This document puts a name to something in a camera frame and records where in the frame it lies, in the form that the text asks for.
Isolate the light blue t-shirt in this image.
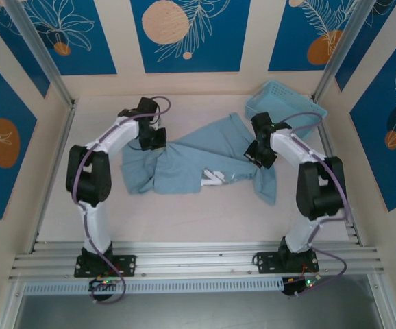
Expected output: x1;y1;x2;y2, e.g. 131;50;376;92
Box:
121;112;277;206

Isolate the light blue plastic basket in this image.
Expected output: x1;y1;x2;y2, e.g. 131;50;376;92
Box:
244;80;329;141

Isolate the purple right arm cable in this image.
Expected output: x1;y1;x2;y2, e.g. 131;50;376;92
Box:
275;111;353;297

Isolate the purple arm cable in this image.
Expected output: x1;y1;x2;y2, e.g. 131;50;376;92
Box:
275;111;353;297
73;96;171;305

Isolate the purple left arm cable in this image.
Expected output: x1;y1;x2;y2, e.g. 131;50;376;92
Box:
73;96;171;305

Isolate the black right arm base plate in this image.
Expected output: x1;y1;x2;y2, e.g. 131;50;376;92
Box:
254;251;321;275

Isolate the aluminium mounting rail frame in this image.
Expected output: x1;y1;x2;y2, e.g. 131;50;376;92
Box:
8;239;389;280

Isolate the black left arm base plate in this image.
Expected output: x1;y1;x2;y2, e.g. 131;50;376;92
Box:
75;254;138;278

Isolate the aluminium corner post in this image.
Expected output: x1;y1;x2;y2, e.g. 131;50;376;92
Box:
312;0;379;103
4;0;78;108

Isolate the grey slotted cable duct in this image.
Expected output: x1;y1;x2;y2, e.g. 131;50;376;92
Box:
23;277;286;296

